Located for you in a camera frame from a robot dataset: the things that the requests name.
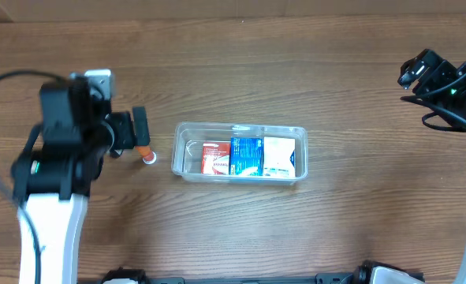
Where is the blue cough medicine box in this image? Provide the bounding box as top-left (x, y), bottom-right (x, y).
top-left (229, 137), bottom-right (263, 177)

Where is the red white medicine box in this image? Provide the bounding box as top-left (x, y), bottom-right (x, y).
top-left (201, 141), bottom-right (230, 175)

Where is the clear plastic container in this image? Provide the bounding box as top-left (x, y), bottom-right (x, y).
top-left (172, 122), bottom-right (308, 185)

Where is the orange tablet tube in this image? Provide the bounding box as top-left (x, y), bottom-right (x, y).
top-left (136, 146), bottom-right (157, 165)

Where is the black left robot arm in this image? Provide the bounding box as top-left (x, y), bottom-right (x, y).
top-left (11, 69), bottom-right (150, 283)

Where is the white blue Hansaplast box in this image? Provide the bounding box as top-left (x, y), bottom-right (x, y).
top-left (263, 136), bottom-right (296, 178)

